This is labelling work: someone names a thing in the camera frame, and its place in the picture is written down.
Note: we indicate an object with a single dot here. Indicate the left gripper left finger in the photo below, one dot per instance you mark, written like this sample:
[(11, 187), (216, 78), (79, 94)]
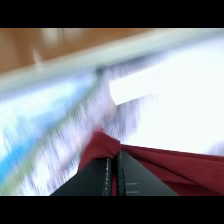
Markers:
[(93, 180)]

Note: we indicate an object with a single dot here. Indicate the red garment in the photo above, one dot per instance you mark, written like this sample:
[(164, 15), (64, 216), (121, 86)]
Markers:
[(186, 170)]

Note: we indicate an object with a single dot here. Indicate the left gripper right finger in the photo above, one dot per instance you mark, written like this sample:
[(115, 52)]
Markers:
[(140, 181)]

